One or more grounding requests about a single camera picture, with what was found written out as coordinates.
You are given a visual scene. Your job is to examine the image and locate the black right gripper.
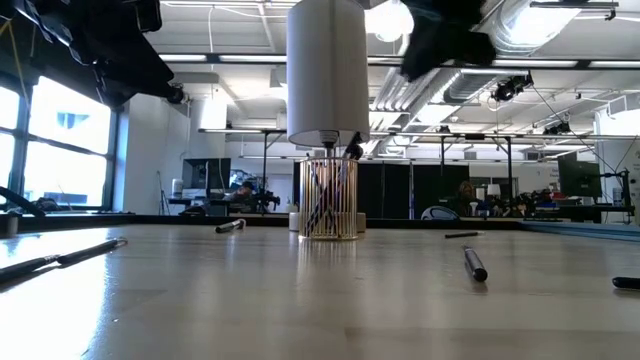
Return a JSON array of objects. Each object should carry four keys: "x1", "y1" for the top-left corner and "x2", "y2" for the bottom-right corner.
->
[{"x1": 399, "y1": 0, "x2": 497, "y2": 82}]

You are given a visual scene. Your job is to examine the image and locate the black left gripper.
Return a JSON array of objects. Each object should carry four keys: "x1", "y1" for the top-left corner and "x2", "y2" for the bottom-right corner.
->
[{"x1": 74, "y1": 47, "x2": 176, "y2": 109}]

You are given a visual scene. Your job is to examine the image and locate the black monitor on arm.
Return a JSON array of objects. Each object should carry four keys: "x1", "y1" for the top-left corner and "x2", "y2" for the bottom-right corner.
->
[{"x1": 557, "y1": 158, "x2": 603, "y2": 199}]

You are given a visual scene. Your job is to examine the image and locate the large window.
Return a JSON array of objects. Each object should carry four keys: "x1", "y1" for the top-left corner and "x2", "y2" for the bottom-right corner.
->
[{"x1": 0, "y1": 74, "x2": 119, "y2": 211}]

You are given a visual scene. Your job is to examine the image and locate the white cylindrical table lamp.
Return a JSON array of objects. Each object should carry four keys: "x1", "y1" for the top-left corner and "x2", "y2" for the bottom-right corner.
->
[{"x1": 286, "y1": 0, "x2": 371, "y2": 234}]

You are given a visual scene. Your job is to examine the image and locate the black ceiling track spotlight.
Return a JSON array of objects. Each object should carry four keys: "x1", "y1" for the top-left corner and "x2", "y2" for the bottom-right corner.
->
[{"x1": 492, "y1": 73, "x2": 535, "y2": 104}]

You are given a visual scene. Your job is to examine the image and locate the long ceiling light strip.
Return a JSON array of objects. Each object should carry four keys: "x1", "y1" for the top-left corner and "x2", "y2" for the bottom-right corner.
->
[
  {"x1": 158, "y1": 52, "x2": 289, "y2": 65},
  {"x1": 369, "y1": 55, "x2": 640, "y2": 70}
]

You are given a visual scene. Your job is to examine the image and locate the black computer monitor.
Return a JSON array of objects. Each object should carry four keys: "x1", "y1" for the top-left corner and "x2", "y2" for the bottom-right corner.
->
[{"x1": 181, "y1": 157, "x2": 232, "y2": 190}]

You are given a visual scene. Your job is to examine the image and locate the black partition panels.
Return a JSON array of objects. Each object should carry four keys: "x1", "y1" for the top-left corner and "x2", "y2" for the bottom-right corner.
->
[{"x1": 357, "y1": 162, "x2": 471, "y2": 220}]

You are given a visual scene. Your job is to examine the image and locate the person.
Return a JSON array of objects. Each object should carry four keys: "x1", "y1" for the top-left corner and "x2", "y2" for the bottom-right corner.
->
[
  {"x1": 457, "y1": 180, "x2": 480, "y2": 217},
  {"x1": 224, "y1": 180, "x2": 257, "y2": 202}
]

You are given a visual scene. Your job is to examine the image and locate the white and blue rugby ball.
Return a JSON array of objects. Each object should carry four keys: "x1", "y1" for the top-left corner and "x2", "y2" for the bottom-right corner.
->
[{"x1": 420, "y1": 205, "x2": 460, "y2": 221}]

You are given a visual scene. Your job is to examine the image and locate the black curved bar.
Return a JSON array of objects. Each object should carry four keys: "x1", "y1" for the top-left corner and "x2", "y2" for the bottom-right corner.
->
[{"x1": 0, "y1": 185, "x2": 46, "y2": 218}]

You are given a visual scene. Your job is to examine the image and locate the thick dark grey pen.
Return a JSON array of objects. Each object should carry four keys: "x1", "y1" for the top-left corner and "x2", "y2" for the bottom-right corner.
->
[{"x1": 461, "y1": 244, "x2": 489, "y2": 283}]

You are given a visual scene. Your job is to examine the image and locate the blue board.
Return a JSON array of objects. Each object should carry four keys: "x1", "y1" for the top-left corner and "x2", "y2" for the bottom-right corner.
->
[{"x1": 519, "y1": 219, "x2": 640, "y2": 242}]

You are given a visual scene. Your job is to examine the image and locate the silver ventilation duct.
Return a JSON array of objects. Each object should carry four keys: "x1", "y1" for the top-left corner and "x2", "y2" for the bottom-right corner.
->
[{"x1": 443, "y1": 0, "x2": 591, "y2": 104}]

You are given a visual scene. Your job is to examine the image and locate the gold wire pen holder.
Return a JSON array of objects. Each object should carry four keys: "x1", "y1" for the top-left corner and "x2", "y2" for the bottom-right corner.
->
[{"x1": 298, "y1": 157, "x2": 359, "y2": 241}]

